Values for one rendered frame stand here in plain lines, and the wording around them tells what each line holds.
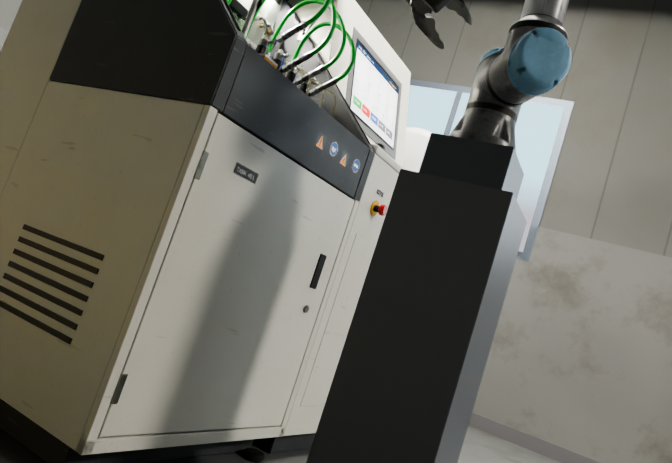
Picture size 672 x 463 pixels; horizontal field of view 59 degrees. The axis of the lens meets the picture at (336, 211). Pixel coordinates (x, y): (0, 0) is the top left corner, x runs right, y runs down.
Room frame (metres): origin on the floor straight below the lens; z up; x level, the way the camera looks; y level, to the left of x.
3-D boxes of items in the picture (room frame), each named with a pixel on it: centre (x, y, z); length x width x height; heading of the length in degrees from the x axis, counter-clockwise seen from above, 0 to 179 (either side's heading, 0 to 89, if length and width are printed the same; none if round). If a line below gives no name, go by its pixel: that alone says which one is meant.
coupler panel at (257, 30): (1.96, 0.44, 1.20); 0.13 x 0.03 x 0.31; 148
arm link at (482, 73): (1.27, -0.26, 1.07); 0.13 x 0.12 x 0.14; 8
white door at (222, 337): (1.48, 0.13, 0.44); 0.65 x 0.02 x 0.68; 148
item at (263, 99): (1.49, 0.14, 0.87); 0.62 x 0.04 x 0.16; 148
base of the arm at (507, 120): (1.28, -0.26, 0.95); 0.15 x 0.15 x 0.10
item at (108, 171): (1.63, 0.37, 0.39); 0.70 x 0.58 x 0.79; 148
